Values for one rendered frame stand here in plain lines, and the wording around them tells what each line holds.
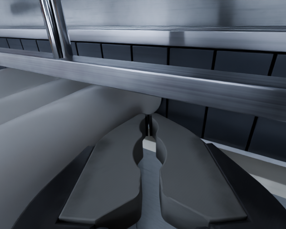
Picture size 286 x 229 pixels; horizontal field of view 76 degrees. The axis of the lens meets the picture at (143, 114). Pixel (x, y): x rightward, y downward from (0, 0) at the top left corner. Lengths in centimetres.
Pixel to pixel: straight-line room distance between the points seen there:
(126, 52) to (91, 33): 5
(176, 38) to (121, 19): 10
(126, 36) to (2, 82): 14
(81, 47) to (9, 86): 9
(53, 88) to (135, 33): 9
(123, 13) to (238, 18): 13
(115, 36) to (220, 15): 10
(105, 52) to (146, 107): 8
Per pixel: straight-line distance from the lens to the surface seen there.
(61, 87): 17
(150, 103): 16
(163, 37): 17
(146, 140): 17
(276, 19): 20
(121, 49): 19
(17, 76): 25
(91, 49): 22
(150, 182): 36
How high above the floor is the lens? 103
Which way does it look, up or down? 48 degrees down
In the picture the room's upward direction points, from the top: 131 degrees counter-clockwise
